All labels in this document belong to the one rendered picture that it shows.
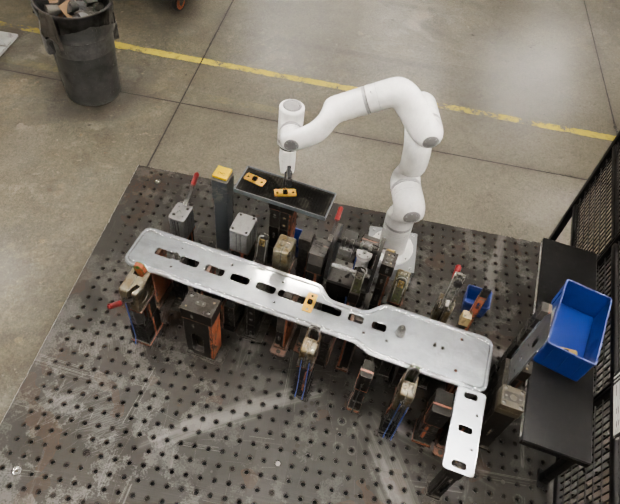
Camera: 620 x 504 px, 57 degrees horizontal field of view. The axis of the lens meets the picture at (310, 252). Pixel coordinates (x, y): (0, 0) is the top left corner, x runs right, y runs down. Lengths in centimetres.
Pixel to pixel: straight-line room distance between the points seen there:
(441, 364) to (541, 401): 34
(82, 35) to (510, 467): 344
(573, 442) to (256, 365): 113
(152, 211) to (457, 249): 144
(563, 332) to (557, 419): 34
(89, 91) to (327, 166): 174
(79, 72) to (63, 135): 44
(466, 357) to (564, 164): 278
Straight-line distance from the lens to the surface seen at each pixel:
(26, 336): 335
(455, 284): 200
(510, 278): 278
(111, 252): 265
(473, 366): 210
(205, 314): 202
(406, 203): 220
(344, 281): 220
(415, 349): 206
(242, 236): 213
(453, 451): 195
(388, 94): 188
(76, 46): 422
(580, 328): 232
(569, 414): 212
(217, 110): 441
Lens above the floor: 275
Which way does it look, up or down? 52 degrees down
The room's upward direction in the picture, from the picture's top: 9 degrees clockwise
